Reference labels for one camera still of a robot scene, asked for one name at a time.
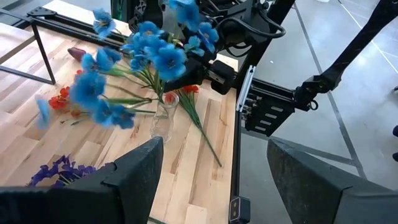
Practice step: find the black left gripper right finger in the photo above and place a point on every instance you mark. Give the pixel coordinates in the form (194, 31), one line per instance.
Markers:
(326, 193)

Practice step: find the silver aluminium rail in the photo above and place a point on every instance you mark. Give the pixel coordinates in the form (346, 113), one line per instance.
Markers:
(245, 90)

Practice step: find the purple artificial flower bunch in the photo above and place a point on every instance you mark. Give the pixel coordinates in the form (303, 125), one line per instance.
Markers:
(49, 171)

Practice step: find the small black table camera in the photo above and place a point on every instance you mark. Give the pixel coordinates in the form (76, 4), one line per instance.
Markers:
(239, 210)

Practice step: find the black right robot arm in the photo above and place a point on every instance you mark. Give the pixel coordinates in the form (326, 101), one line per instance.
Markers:
(236, 31)

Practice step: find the blue artificial flower bunch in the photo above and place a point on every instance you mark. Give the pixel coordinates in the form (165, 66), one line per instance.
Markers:
(169, 62)

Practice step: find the wooden shelf black metal frame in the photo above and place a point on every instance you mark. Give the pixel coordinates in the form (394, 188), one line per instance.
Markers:
(9, 40)

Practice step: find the red artificial flower bunch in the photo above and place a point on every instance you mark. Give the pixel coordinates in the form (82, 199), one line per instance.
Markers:
(59, 101)
(192, 112)

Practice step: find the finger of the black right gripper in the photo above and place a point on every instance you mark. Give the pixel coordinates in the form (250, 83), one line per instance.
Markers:
(194, 74)

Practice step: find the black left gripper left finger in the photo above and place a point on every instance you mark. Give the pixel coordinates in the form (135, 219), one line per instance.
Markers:
(93, 199)

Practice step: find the clear glass vase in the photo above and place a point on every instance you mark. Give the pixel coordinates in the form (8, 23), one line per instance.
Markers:
(163, 124)

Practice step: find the maroon artificial tulip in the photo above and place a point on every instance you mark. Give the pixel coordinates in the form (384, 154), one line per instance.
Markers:
(76, 53)

